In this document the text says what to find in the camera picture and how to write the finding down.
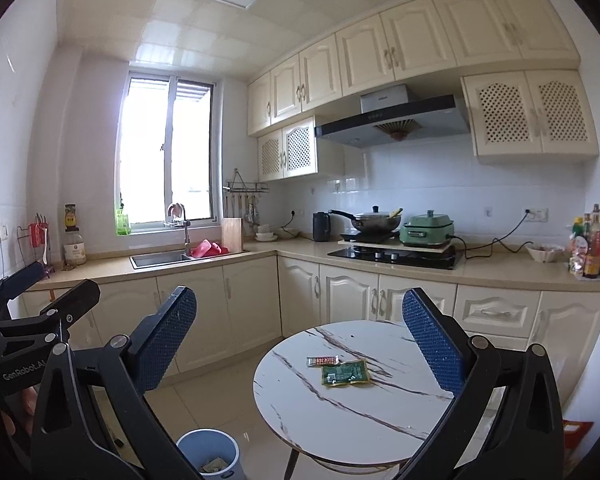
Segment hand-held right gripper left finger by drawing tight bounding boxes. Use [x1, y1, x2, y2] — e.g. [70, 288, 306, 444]
[30, 286, 216, 480]

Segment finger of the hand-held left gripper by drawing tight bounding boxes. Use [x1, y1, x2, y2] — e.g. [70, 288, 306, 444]
[0, 261, 47, 321]
[0, 279, 102, 354]

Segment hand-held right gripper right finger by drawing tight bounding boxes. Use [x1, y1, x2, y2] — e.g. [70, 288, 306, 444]
[395, 287, 566, 480]

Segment blue trash bin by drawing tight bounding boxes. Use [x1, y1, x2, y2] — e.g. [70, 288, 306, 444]
[176, 427, 246, 480]

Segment person's left hand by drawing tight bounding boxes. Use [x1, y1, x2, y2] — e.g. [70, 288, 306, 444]
[0, 386, 40, 438]

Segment cream sink base cabinet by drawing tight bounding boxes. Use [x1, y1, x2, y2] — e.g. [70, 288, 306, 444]
[22, 256, 283, 376]

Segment clear plastic jug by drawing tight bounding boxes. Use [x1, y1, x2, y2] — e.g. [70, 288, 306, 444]
[62, 227, 87, 266]

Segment steel sink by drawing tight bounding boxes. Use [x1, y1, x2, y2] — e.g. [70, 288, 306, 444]
[129, 251, 196, 270]

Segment dark green sachet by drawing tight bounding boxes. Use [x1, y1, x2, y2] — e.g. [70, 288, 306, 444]
[321, 361, 370, 387]

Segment black gas stove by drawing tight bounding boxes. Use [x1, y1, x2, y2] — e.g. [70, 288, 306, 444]
[327, 246, 465, 271]

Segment red dish basin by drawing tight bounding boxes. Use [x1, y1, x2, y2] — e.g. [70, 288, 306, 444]
[190, 240, 230, 259]

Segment cream stove base cabinet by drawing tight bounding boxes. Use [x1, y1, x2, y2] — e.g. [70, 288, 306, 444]
[277, 255, 600, 411]

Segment metal faucet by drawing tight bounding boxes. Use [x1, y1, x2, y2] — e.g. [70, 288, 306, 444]
[167, 202, 192, 257]

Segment round marble table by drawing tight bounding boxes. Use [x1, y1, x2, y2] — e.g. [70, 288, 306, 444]
[252, 319, 458, 480]

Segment green electric cooker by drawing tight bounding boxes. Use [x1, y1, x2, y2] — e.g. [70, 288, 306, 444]
[399, 210, 456, 247]

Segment wooden cutting board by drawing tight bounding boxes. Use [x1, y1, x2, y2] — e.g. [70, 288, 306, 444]
[222, 217, 244, 252]

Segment black induction cooker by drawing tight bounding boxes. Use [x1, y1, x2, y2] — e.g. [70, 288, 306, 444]
[340, 230, 401, 242]

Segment wok with lid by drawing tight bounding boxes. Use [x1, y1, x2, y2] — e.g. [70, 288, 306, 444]
[328, 205, 405, 233]

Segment white bowl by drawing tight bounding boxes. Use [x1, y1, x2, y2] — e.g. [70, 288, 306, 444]
[526, 243, 565, 263]

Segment black kettle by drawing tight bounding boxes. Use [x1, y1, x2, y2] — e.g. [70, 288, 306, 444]
[312, 211, 332, 242]

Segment sliding window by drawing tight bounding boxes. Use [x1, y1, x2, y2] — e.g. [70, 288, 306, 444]
[115, 74, 217, 235]

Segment hanging utensil rack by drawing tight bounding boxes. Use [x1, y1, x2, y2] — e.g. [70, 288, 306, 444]
[223, 169, 271, 223]

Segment group of condiment bottles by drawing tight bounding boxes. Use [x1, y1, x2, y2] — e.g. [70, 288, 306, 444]
[567, 204, 600, 279]

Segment small lattice door cabinet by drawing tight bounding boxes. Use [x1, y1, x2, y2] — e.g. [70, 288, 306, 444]
[257, 116, 318, 182]

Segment range hood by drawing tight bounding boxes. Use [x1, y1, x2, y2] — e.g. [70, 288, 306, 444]
[314, 84, 472, 149]

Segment wide lattice door cabinet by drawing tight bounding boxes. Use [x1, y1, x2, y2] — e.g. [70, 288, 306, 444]
[460, 70, 600, 163]

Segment cream upper cabinets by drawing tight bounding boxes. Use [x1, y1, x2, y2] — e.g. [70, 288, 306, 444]
[246, 0, 581, 137]

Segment wire rack red utensils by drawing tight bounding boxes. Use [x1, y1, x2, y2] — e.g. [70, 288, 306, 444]
[17, 214, 56, 281]

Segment black power cable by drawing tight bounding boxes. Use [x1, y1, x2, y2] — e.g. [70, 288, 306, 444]
[452, 212, 531, 260]

